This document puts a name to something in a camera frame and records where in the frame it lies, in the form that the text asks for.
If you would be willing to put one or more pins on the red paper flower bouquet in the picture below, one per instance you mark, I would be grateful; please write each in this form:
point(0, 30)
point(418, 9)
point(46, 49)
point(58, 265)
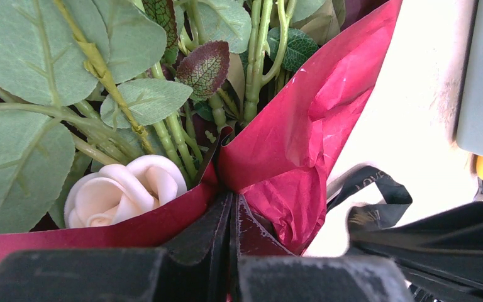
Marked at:
point(120, 120)

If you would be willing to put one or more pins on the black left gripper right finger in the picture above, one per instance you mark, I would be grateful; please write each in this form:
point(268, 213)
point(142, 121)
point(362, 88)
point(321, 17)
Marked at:
point(262, 269)

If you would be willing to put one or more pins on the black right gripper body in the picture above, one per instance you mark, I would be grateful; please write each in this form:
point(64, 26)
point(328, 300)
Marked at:
point(441, 255)

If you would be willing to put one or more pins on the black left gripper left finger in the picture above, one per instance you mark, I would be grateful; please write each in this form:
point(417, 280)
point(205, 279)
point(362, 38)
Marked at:
point(193, 266)

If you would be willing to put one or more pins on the black printed ribbon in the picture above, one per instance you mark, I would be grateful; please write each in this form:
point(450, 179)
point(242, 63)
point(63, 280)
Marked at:
point(372, 200)

